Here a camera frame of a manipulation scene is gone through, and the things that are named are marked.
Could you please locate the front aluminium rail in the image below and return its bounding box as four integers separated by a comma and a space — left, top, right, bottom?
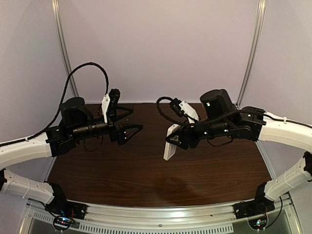
24, 192, 295, 234

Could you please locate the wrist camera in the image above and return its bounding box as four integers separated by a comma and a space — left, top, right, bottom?
101, 89, 120, 123
169, 98, 200, 123

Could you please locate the white remote control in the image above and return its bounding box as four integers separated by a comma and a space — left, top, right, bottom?
163, 124, 180, 161

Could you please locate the right black camera cable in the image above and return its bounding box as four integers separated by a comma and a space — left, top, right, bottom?
156, 96, 242, 127

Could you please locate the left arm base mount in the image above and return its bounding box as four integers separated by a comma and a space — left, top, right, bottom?
43, 182, 87, 233

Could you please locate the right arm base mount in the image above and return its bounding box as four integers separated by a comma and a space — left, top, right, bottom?
233, 182, 275, 231

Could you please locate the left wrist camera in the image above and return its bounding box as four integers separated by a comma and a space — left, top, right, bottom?
101, 89, 120, 123

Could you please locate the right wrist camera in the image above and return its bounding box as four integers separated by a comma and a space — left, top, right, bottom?
169, 98, 200, 123

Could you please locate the left black camera cable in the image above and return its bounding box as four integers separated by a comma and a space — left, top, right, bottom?
0, 62, 110, 147

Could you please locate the aluminium corner post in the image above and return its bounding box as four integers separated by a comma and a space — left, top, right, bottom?
50, 0, 81, 105
236, 0, 266, 106

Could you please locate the right aluminium corner post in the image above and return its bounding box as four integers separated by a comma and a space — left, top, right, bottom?
236, 0, 266, 106

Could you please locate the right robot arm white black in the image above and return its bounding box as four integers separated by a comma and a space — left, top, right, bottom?
163, 89, 312, 206

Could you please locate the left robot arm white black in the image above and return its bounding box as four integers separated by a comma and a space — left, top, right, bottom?
0, 95, 143, 205

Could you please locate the left aluminium corner post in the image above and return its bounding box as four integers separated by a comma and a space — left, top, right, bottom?
50, 0, 81, 105

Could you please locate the black camera cable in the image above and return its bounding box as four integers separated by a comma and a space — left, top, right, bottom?
0, 62, 110, 147
156, 96, 242, 127

